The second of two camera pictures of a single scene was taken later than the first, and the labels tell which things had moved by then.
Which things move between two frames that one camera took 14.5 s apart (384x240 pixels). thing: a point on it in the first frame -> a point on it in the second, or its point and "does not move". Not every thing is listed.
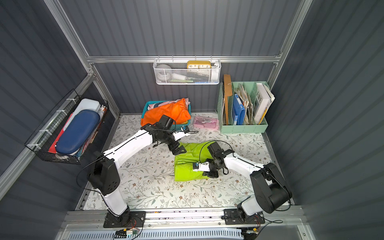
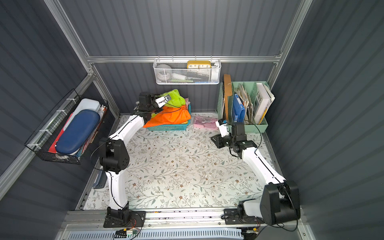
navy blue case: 78,132 does not move
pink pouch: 206,122 does not move
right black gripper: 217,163 -> 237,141
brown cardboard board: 228,90 does not move
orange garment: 178,111 does not move
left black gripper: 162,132 -> 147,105
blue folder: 238,111 does not move
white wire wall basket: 187,71 does not move
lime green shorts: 196,152 -> 176,100
